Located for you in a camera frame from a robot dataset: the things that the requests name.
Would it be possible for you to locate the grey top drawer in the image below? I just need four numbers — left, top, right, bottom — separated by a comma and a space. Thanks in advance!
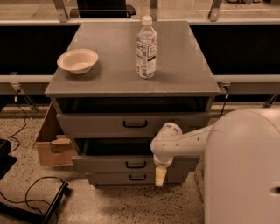
57, 112, 211, 138

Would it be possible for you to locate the black cable left floor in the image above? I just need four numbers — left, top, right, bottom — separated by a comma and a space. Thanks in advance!
0, 176, 65, 224

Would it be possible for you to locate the clear plastic water bottle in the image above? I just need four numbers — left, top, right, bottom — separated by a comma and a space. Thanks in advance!
136, 16, 158, 79

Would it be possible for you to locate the grey drawer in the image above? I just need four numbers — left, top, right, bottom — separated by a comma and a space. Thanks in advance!
86, 171, 188, 186
57, 112, 211, 138
71, 137, 201, 174

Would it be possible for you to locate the black power cable right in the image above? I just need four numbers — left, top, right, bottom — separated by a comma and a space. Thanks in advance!
219, 92, 228, 118

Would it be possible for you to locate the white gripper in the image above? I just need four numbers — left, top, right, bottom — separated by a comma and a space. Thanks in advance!
153, 154, 173, 187

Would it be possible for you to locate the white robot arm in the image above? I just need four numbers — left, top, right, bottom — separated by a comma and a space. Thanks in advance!
150, 107, 280, 224

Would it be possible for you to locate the grey bottom drawer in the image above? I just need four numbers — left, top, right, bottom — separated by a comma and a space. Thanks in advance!
86, 171, 188, 186

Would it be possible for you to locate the cardboard box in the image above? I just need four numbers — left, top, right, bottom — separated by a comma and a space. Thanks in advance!
35, 104, 77, 166

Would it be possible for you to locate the black stand base left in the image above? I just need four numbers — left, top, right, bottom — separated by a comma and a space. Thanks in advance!
0, 181, 71, 224

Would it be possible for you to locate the grey drawer cabinet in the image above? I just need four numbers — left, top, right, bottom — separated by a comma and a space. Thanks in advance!
44, 20, 221, 187

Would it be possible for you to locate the white bowl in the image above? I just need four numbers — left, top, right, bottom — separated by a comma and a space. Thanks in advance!
57, 49, 98, 74

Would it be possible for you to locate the black wall cable left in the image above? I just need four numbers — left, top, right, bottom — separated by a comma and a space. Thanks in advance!
6, 88, 28, 152

